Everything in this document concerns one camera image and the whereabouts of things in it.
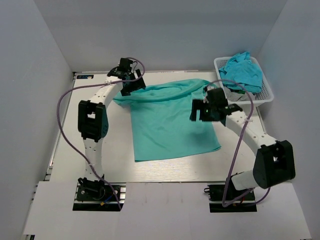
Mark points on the blue label sticker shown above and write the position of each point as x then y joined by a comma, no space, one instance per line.
85,76

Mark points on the teal green t shirt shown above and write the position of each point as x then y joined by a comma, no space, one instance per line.
160,121

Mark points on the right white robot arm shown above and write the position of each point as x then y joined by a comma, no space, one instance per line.
274,160

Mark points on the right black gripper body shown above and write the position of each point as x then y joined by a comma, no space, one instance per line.
209,115

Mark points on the grey garment in basket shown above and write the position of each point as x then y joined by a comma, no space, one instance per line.
234,96

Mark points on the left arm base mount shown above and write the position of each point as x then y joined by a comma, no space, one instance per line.
97,196

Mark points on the blue t shirt in basket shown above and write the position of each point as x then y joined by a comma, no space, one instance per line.
242,70

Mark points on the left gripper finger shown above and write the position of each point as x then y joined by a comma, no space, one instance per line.
129,87
139,84

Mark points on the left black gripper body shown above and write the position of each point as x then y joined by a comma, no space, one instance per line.
131,75

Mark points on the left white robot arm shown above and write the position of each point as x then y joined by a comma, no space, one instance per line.
93,122

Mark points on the green garment in basket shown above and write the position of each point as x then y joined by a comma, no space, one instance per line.
242,92

